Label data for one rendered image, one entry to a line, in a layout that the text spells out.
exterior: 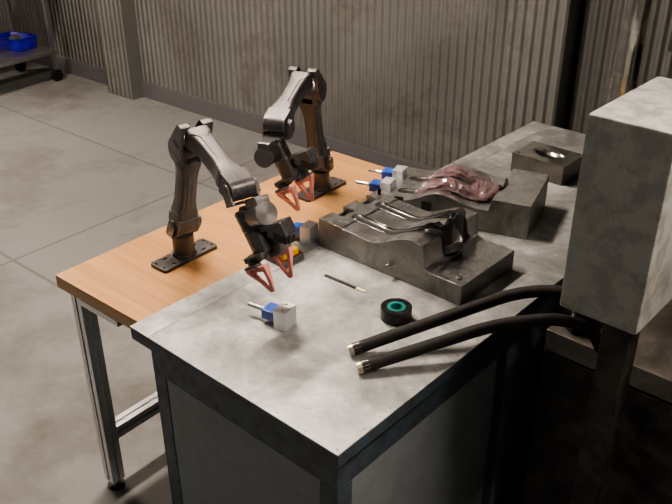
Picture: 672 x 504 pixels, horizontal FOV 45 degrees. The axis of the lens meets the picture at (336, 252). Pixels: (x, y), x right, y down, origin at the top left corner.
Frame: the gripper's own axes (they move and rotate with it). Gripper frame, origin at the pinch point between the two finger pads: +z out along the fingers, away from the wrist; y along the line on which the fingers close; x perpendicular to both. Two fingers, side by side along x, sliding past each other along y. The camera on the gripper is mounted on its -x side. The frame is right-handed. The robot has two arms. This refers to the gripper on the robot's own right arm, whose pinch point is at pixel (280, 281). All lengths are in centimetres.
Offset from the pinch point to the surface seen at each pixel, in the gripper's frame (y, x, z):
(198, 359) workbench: -22.4, 13.6, 6.7
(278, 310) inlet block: -2.0, 3.2, 6.4
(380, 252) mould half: 35.7, -3.9, 9.6
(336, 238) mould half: 38.5, 10.6, 2.7
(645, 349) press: 39, -62, 52
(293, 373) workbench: -15.2, -5.6, 17.8
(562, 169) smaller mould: 119, -25, 22
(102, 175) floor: 170, 266, -48
